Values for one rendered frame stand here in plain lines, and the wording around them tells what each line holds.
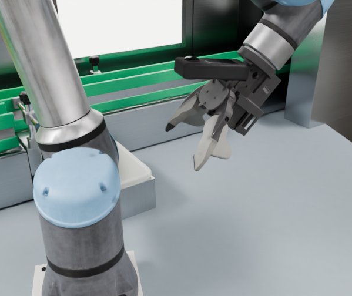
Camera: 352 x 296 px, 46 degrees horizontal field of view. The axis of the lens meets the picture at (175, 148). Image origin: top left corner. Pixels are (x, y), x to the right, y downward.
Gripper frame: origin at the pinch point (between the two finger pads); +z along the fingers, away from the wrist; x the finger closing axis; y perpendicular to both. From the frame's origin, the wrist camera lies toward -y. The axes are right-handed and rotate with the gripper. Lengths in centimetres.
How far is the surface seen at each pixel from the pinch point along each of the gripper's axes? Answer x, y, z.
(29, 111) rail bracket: 28.1, -16.6, 16.0
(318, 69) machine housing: 42, 50, -35
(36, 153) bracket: 28.0, -10.3, 23.8
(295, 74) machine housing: 50, 51, -30
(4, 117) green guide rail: 28.9, -19.9, 20.0
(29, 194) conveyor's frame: 26.9, -6.6, 33.4
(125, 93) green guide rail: 46.2, 5.8, 4.4
